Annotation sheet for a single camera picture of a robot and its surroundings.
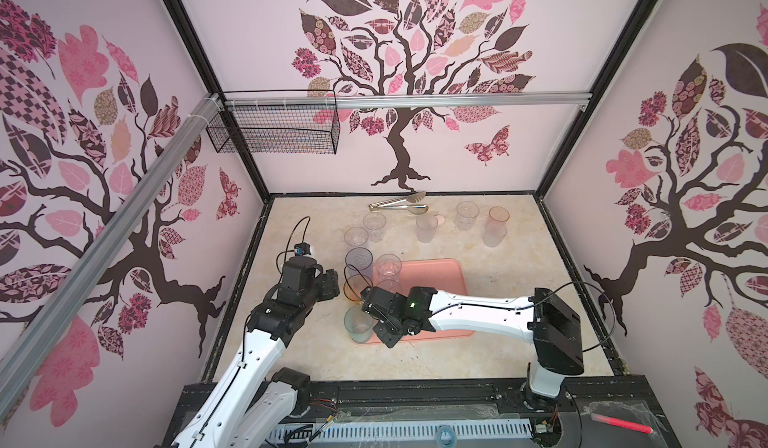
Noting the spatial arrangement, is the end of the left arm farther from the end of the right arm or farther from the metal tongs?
the metal tongs

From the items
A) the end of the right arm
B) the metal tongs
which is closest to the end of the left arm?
the end of the right arm

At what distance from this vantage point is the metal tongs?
116 centimetres
